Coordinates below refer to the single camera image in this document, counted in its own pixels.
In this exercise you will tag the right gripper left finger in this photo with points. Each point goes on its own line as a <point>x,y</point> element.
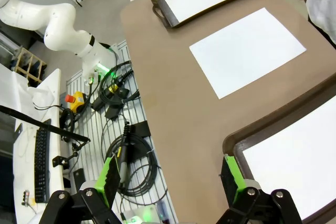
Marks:
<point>109,179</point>

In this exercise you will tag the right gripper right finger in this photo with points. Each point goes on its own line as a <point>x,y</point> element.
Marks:
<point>233,176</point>

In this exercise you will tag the white A4 paper stack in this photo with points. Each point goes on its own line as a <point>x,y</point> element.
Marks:
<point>246,51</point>

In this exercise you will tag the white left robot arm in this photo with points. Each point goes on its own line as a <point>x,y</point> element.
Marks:
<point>60,24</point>

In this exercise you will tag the grey enabling pendant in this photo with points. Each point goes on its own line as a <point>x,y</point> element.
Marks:
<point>123,155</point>

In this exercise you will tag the white box with green light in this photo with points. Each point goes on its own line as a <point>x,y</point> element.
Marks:
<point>141,214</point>

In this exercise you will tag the black keyboard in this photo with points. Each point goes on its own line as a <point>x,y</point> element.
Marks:
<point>42,163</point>

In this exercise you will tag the white computer desk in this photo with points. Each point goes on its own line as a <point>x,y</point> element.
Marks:
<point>26,182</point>

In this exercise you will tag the yellow red emergency stop button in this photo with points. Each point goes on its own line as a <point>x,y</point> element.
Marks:
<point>76,99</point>

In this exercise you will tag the white crumpled cloth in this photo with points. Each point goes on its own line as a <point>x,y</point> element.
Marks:
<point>15,87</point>

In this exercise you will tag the wooden rack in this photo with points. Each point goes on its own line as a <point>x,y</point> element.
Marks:
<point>29,66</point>

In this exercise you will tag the person in white shirt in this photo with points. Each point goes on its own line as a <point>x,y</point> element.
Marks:
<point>323,6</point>

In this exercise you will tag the white slotted base plate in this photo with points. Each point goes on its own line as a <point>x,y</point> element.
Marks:
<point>89,134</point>

